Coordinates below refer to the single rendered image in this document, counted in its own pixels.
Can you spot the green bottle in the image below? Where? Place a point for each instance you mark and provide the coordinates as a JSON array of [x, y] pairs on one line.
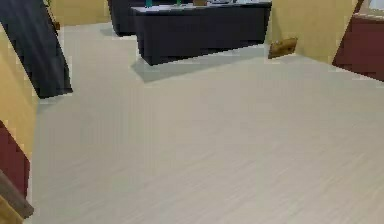
[[178, 2]]

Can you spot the dark red door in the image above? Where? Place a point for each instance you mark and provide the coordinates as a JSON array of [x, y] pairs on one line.
[[11, 160]]

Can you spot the black kitchen island counter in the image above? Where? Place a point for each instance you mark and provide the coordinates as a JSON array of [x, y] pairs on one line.
[[200, 31]]

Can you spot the teal bottle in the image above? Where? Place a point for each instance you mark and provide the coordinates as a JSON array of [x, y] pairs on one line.
[[148, 3]]

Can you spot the brown box on floor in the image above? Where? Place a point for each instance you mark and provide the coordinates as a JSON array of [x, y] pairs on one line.
[[282, 47]]

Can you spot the black cabinet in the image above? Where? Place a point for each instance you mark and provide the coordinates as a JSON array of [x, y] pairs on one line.
[[121, 16]]

